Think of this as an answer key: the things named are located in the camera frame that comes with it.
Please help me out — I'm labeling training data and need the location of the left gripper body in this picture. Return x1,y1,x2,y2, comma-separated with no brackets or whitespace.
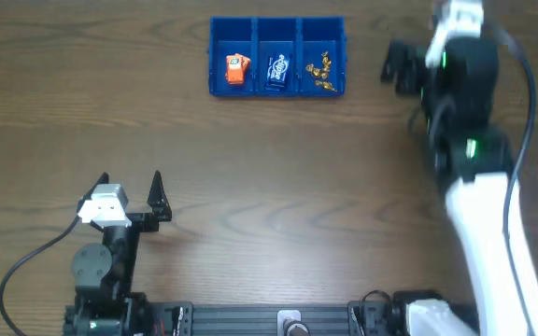
127,210,174,233

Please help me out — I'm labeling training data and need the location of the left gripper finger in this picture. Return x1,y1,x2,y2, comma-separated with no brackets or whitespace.
146,170,173,216
79,172,110,203

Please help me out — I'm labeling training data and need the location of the blue tray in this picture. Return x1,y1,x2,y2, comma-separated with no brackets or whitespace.
207,16,347,98

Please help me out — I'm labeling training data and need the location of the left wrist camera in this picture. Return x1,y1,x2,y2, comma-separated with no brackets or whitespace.
77,183,133,230

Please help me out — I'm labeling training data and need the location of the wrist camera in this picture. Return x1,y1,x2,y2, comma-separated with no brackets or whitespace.
425,0,485,69
77,183,133,230

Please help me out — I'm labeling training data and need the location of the black cable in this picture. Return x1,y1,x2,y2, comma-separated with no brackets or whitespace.
495,25,538,206
0,217,81,336

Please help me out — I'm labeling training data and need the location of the mounting rail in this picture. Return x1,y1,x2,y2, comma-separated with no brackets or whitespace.
63,287,480,336

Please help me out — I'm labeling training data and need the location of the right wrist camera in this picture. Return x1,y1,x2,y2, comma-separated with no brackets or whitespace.
425,0,485,69

